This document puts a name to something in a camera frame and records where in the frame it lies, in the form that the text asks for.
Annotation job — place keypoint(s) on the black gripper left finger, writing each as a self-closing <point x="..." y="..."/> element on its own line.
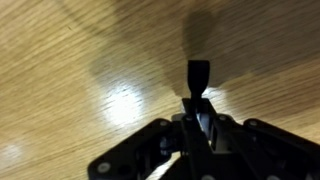
<point x="146" y="150"/>

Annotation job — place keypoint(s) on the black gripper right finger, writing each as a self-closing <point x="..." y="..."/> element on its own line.
<point x="260" y="146"/>

